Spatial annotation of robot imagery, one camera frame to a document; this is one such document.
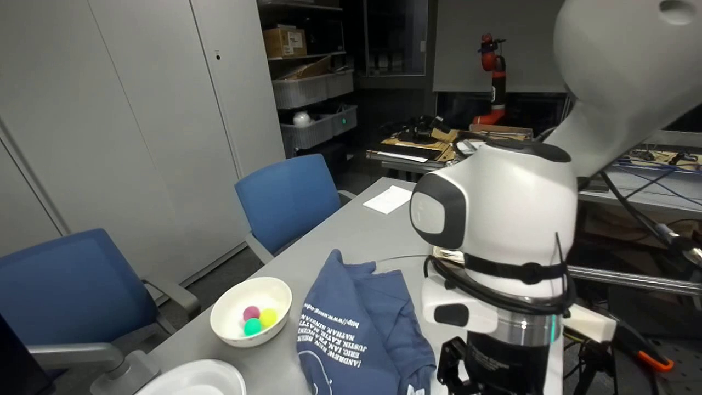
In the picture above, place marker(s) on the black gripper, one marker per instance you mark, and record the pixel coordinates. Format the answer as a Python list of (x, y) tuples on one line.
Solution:
[(511, 365)]

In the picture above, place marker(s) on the blue printed T-shirt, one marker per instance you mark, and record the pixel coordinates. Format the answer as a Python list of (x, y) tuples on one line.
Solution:
[(342, 331)]

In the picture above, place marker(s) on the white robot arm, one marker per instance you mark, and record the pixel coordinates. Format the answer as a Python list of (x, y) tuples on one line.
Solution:
[(511, 205)]

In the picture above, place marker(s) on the black tripod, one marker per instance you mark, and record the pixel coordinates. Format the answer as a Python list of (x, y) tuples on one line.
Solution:
[(594, 365)]

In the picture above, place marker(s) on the white paper sheet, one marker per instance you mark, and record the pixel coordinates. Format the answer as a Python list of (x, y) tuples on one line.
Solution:
[(387, 198)]

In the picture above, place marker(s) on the white bowl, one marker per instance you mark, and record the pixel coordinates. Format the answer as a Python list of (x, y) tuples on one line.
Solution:
[(277, 292)]

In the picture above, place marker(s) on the yellow ball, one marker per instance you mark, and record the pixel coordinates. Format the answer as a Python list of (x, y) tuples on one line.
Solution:
[(267, 317)]

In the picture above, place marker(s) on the orange black clamp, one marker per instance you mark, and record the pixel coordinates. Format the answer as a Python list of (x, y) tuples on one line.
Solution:
[(653, 363)]

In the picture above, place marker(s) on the green ball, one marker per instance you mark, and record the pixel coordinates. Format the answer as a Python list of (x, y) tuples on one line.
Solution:
[(253, 328)]

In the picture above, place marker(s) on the pink ball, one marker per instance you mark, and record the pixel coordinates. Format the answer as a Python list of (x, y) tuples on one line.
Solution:
[(250, 312)]

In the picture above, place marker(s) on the cluttered wooden table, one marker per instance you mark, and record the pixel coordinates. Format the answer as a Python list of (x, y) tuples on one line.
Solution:
[(424, 139)]

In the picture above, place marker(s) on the blue office chair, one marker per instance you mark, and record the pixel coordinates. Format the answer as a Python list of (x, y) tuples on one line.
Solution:
[(293, 198), (72, 287)]

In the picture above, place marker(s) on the metal workbench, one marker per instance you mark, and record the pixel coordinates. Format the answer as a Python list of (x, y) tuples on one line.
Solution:
[(637, 194)]

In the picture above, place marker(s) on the white plate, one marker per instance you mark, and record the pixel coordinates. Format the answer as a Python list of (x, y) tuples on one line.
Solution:
[(197, 381)]

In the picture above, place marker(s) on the grey storage bin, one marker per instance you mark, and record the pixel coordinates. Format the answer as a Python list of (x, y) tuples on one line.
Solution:
[(320, 131), (308, 88)]

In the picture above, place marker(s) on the white round object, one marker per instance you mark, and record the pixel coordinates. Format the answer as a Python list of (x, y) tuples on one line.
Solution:
[(300, 120)]

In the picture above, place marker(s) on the red black device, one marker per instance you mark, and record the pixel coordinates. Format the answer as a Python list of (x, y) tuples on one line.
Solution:
[(495, 68)]

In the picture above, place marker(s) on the cardboard box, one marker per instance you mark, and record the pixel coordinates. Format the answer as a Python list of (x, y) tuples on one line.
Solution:
[(285, 40)]

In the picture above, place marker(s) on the grey storage cabinet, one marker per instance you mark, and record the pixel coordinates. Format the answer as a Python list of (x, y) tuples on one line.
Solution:
[(110, 110)]

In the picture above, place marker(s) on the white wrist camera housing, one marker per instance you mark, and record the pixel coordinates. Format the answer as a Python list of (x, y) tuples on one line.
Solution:
[(588, 323)]

